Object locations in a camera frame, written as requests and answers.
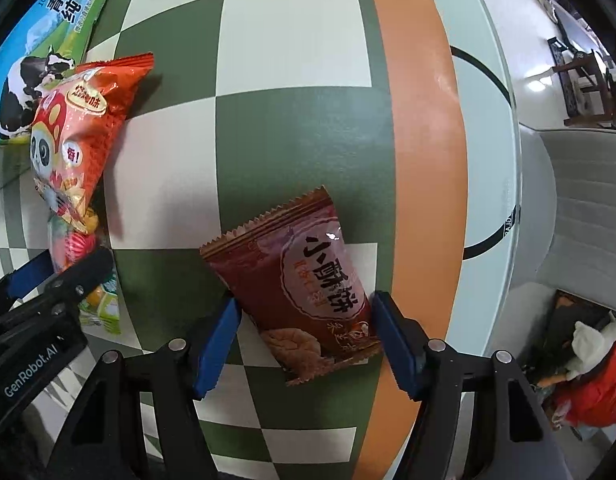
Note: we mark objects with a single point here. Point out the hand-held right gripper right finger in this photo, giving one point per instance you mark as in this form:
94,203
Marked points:
395,345

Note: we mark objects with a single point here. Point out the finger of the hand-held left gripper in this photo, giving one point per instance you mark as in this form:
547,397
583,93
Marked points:
82,275
22,277

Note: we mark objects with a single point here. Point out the pink striped candy packet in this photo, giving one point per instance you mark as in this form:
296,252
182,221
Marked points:
70,245

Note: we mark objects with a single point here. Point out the dark bag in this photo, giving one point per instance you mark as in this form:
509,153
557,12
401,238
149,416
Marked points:
568,320

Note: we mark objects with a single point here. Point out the orange panda snack bag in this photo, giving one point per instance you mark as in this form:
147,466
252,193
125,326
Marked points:
87,130

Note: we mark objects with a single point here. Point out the blue green milk carton box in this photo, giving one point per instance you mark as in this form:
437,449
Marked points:
42,35

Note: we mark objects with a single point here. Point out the brown biscuit packet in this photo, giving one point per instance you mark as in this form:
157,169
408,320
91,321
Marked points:
298,290

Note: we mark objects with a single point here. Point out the dark wooden chair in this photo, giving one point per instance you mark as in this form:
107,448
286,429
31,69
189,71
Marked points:
593,90

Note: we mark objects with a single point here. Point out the red plastic bag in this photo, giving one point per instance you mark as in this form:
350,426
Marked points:
595,400

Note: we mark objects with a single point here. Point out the green yellow candy packet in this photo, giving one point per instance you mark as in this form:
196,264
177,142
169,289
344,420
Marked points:
103,305

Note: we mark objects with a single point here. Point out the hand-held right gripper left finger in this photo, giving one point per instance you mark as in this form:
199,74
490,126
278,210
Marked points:
217,345

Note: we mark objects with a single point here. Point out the white cloth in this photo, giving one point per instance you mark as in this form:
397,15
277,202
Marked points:
595,345

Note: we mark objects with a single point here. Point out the grey sofa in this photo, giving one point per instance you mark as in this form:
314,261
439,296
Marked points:
583,200

